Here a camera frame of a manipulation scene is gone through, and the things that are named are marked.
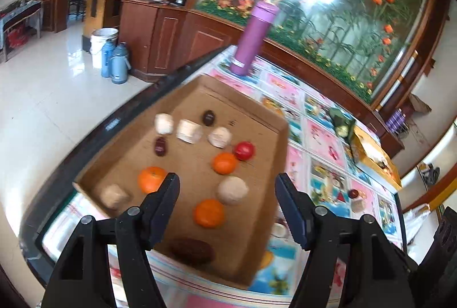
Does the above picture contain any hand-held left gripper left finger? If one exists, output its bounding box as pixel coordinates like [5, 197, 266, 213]
[41, 172, 181, 308]

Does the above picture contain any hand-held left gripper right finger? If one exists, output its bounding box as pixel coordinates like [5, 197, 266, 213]
[274, 173, 418, 308]

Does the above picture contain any orange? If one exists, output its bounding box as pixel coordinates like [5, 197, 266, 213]
[212, 152, 238, 175]
[137, 166, 168, 194]
[193, 199, 226, 228]

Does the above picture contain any shallow cardboard box tray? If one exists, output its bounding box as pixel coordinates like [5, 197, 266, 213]
[73, 74, 290, 291]

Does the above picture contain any dark brown oblong fruit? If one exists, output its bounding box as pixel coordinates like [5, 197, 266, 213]
[169, 237, 216, 265]

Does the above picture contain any beige cube-shaped fruit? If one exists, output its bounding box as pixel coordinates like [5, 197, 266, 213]
[100, 184, 131, 210]

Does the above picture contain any colourful printed tablecloth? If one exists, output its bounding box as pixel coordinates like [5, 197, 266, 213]
[43, 54, 408, 308]

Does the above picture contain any yellow cardboard box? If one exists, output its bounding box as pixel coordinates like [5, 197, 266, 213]
[352, 126, 402, 189]

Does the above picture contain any dark green bag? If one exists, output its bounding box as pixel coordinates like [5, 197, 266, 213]
[328, 107, 356, 137]

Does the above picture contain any blue thermos jug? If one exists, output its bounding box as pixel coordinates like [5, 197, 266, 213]
[101, 42, 117, 78]
[111, 43, 130, 84]

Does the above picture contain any wooden cabinet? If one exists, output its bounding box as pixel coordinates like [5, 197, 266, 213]
[98, 0, 404, 159]

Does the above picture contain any white plastic bucket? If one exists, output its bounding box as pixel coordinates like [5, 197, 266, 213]
[89, 27, 119, 69]

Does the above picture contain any purple thermos bottle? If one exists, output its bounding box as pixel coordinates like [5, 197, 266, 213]
[229, 1, 279, 76]

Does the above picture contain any large glass aquarium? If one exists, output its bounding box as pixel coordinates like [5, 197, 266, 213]
[195, 0, 440, 105]

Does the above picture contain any dark wooden chair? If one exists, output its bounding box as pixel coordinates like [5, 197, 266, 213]
[69, 0, 88, 23]

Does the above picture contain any red item under table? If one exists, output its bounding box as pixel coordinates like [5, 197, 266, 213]
[7, 31, 29, 48]

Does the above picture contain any metal frame side table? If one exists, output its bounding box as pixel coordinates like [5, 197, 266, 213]
[0, 1, 43, 62]

